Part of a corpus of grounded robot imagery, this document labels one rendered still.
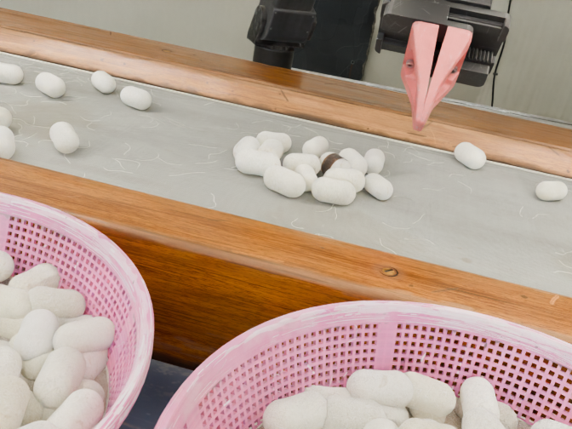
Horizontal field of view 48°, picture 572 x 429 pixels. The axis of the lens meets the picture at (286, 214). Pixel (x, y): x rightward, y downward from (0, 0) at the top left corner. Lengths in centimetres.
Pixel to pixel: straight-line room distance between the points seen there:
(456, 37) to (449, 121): 21
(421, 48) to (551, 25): 218
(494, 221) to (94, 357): 35
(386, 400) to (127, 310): 14
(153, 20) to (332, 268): 243
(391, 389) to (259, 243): 12
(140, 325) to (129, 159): 26
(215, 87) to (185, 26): 200
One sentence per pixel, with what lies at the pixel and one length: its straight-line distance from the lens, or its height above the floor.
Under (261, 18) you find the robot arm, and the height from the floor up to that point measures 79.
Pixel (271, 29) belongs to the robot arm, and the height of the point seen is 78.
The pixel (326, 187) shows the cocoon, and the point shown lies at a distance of 51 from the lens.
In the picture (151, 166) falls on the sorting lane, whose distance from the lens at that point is 54.
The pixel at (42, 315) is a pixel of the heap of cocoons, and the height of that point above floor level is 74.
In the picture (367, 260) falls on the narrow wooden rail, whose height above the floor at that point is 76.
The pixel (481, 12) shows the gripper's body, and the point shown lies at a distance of 55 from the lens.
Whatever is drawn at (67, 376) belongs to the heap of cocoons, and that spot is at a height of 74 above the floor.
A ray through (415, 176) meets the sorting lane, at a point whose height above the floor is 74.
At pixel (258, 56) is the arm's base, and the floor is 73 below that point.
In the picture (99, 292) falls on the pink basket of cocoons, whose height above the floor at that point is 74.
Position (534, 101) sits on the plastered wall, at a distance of 274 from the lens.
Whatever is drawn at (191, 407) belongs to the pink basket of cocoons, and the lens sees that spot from 28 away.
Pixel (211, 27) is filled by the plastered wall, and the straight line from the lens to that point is 270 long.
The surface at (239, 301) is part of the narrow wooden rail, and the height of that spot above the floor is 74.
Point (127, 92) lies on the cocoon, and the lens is 67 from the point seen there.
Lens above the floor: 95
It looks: 26 degrees down
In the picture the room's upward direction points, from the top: 10 degrees clockwise
